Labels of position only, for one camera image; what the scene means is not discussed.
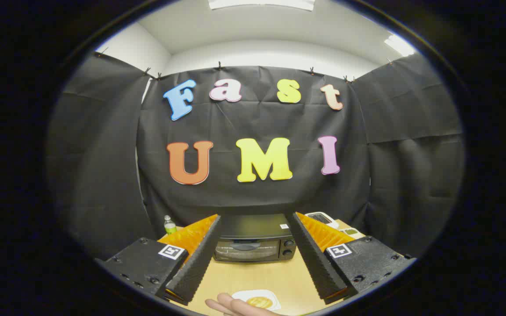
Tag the small white dish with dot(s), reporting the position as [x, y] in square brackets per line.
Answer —
[348, 231]

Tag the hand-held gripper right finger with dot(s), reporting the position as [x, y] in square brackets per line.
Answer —
[312, 259]

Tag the small ceiling light panel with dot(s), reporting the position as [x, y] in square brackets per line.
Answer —
[399, 44]

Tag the long ceiling light panel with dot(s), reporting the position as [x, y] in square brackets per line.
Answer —
[262, 3]

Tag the white slot toaster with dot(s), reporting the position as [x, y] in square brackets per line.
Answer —
[321, 217]

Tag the green label plastic bottle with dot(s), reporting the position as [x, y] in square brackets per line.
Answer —
[170, 226]

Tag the golden bread bun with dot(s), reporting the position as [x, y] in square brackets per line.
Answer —
[259, 302]

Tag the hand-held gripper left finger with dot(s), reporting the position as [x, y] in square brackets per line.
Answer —
[198, 259]

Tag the white plate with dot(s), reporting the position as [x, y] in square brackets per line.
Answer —
[240, 294]

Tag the black toaster oven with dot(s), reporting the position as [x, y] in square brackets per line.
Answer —
[253, 241]

